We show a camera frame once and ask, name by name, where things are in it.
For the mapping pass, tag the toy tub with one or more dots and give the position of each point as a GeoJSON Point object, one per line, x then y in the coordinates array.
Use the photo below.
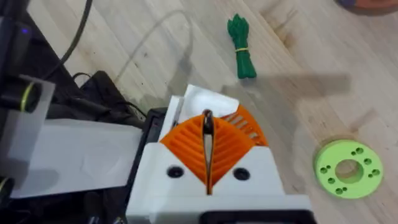
{"type": "Point", "coordinates": [373, 4]}

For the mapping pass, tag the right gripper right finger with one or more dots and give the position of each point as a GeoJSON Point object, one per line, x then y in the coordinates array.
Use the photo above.
{"type": "Point", "coordinates": [248, 161]}

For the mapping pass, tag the green disc with holes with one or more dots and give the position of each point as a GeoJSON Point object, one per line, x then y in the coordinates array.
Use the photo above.
{"type": "Point", "coordinates": [339, 150]}

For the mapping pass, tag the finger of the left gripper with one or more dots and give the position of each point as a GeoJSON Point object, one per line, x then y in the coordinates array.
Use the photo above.
{"type": "Point", "coordinates": [205, 99]}
{"type": "Point", "coordinates": [248, 123]}

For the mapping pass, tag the upright flat wrist plate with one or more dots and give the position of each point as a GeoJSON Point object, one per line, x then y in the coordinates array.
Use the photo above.
{"type": "Point", "coordinates": [29, 140]}

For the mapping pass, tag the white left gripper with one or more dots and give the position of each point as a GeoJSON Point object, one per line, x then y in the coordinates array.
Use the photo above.
{"type": "Point", "coordinates": [87, 155]}

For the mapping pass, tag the green toy asparagus bundle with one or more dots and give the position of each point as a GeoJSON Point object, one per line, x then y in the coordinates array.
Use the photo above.
{"type": "Point", "coordinates": [241, 40]}

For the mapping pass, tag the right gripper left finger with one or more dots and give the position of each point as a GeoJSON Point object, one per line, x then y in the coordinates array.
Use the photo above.
{"type": "Point", "coordinates": [161, 168]}

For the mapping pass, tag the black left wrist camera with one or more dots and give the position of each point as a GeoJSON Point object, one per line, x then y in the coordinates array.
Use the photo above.
{"type": "Point", "coordinates": [15, 49]}

